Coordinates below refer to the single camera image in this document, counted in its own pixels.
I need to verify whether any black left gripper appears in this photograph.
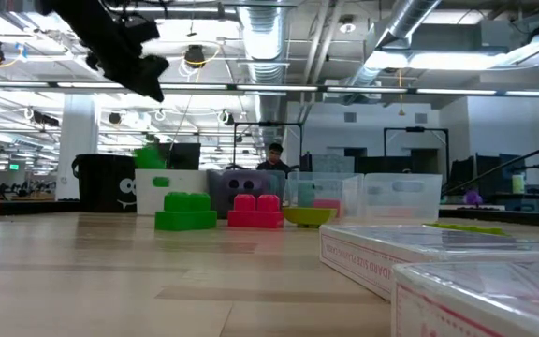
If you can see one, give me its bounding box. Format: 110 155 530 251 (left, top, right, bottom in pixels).
39 0 170 103

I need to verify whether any small green toy block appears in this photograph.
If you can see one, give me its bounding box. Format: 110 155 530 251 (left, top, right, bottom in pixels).
153 191 218 232

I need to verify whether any small red toy block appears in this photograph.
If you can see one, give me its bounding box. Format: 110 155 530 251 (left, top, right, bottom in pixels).
226 193 285 230

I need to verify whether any yellow-green bowl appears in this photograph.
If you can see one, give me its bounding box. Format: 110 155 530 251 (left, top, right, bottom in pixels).
282 206 339 229

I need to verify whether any small red studded brick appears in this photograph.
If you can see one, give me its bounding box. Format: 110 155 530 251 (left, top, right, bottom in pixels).
313 198 345 219

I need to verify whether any black monitor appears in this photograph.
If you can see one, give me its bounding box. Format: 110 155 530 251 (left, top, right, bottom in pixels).
145 141 202 171

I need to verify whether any white column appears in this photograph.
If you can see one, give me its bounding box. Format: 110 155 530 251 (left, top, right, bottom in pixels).
56 93 101 200

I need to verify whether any black bucket with face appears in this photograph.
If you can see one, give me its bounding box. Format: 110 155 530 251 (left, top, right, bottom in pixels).
71 153 149 214

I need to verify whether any white plastic bin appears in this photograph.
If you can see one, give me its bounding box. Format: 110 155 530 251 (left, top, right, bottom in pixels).
134 168 212 217

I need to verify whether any person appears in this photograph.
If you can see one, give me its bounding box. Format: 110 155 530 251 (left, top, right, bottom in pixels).
255 142 293 173

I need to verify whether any smoky grey plastic bin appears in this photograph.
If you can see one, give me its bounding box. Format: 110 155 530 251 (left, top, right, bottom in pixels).
206 168 287 220

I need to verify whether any clear plastic bin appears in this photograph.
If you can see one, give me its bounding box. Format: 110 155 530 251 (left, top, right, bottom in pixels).
286 171 365 221
362 172 444 224

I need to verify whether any yellow hanging pendant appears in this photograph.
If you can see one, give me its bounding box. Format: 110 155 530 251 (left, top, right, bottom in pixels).
396 69 406 117

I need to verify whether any pink-backed playing card deck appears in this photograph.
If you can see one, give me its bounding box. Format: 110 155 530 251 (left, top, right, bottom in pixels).
318 223 539 302

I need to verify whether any dark desk monitor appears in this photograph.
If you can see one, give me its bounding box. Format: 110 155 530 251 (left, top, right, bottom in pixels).
451 153 528 193

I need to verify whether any lime green studded plate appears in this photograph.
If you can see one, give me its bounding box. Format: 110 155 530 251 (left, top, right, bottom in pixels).
426 222 507 236

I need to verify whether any red-backed playing card deck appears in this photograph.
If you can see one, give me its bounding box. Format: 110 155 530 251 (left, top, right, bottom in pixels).
389 259 539 337

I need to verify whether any silver round air duct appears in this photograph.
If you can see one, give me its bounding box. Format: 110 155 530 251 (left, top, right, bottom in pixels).
236 0 292 146

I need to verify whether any silver slanted air duct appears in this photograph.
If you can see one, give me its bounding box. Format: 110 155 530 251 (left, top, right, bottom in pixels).
348 0 442 88

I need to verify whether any black aluminium table frame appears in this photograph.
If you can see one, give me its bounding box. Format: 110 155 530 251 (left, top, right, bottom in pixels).
0 135 539 229

